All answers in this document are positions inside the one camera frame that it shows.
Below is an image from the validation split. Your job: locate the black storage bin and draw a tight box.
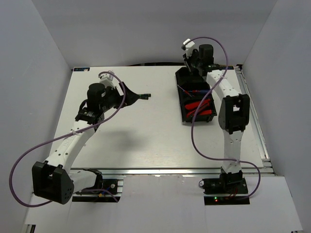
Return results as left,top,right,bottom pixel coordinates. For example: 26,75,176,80
175,67,206,85
177,83,210,100
179,96,217,123

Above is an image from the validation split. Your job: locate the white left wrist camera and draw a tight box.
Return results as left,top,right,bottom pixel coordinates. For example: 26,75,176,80
98,70,115,88

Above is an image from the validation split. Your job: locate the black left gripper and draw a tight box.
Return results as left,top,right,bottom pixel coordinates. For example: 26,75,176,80
100,83,140,113

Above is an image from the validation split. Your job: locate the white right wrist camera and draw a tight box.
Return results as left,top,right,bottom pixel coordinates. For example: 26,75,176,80
181,39,195,58

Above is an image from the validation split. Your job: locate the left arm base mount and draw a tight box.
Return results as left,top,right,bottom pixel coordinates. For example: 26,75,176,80
70,169,121,203

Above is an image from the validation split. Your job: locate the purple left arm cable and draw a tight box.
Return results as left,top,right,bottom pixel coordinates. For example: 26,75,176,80
9,70,127,208

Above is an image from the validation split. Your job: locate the red black utility knife small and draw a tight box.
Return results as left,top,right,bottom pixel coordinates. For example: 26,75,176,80
200,110,212,116

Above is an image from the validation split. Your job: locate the aluminium frame rail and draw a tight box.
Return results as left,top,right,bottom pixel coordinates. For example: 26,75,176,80
234,64,276,176
69,166,275,176

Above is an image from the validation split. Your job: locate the aluminium frame rail front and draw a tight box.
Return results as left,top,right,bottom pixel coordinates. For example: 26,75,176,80
69,166,275,176

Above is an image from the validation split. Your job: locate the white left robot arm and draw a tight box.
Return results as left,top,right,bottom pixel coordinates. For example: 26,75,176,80
32,83,142,204

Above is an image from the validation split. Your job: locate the aluminium frame rail right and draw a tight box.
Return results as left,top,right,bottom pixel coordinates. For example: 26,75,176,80
234,64,276,176

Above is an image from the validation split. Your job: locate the green black screwdriver single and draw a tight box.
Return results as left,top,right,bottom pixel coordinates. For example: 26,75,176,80
184,57,192,72

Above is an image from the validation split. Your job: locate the black near storage bin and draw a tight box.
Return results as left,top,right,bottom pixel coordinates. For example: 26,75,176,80
179,96,217,123

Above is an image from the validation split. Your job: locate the black middle storage bin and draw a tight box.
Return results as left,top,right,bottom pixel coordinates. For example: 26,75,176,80
177,83,210,100

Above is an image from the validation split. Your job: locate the large red black utility knife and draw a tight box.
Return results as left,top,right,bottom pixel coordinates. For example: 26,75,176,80
185,99,211,117

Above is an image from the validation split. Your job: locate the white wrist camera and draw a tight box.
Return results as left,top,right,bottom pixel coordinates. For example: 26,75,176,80
181,39,195,58
98,70,115,88

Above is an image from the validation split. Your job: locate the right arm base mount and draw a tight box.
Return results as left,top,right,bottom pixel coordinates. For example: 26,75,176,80
198,178,250,206

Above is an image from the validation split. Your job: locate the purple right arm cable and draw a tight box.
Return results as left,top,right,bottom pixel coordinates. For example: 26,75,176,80
186,36,262,201

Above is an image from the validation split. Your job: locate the blue label sticker left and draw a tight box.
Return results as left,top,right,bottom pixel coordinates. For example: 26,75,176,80
73,67,90,72

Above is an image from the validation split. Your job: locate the black far storage bin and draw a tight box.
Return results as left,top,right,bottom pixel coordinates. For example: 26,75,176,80
175,67,206,85

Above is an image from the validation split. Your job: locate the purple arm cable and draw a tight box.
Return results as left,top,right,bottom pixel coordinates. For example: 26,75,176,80
9,70,127,208
186,36,262,201

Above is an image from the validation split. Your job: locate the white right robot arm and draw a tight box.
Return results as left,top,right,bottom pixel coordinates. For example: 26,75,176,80
182,39,250,194

